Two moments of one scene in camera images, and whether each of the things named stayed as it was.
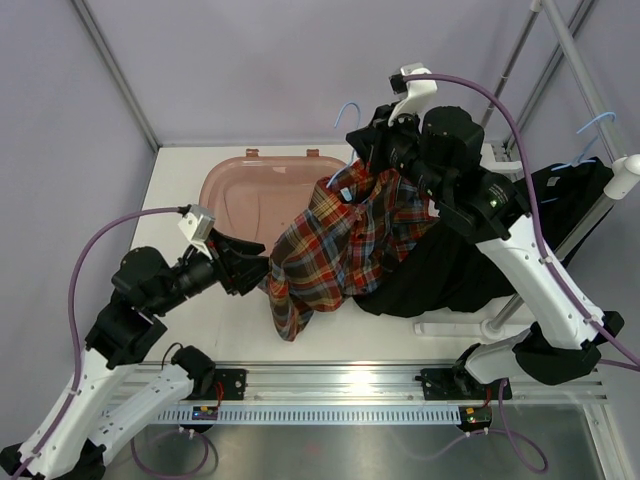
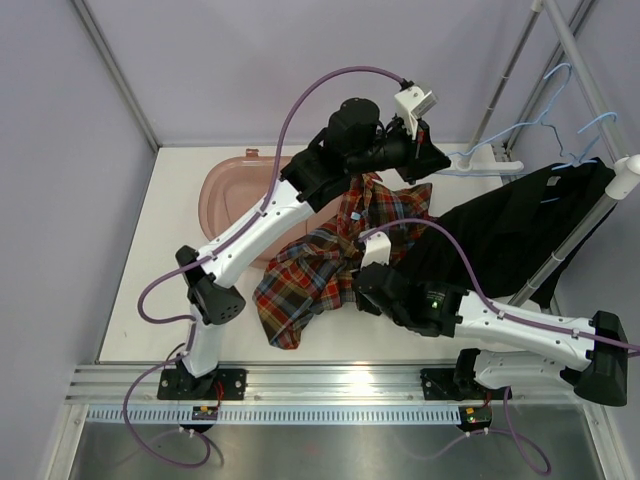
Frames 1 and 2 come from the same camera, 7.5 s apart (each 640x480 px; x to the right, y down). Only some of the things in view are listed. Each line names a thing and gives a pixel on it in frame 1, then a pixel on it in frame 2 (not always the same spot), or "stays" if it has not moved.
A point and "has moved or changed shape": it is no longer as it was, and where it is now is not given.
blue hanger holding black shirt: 579,161 stays
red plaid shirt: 356,226 has moved or changed shape
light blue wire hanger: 337,120 has moved or changed shape
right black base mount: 455,384 stays
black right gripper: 372,140 to 362,301
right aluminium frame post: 548,77 stays
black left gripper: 237,263 to 421,158
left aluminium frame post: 118,73 stays
